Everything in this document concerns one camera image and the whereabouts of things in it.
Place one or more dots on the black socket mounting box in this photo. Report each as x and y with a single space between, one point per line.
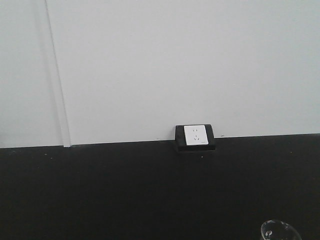
181 141

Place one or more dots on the white wall power socket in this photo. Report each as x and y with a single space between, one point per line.
195 135

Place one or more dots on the clear glass beaker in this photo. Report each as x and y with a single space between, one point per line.
278 230

